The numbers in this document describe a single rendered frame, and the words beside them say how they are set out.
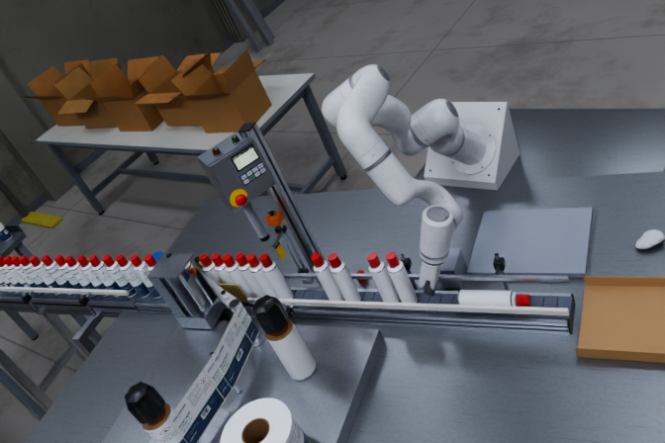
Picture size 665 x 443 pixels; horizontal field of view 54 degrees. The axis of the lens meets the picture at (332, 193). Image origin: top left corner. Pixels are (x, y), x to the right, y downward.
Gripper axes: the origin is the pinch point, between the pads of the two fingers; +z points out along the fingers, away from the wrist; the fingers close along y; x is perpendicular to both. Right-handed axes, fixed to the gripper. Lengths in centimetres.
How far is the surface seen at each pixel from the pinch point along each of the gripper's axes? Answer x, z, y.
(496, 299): 19.5, -5.1, 1.6
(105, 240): -270, 198, -129
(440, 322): 5.3, 7.5, 5.4
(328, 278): -32.5, 5.7, 1.4
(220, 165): -67, -30, -2
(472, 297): 12.8, -3.0, 1.3
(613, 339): 51, -7, 7
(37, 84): -336, 104, -181
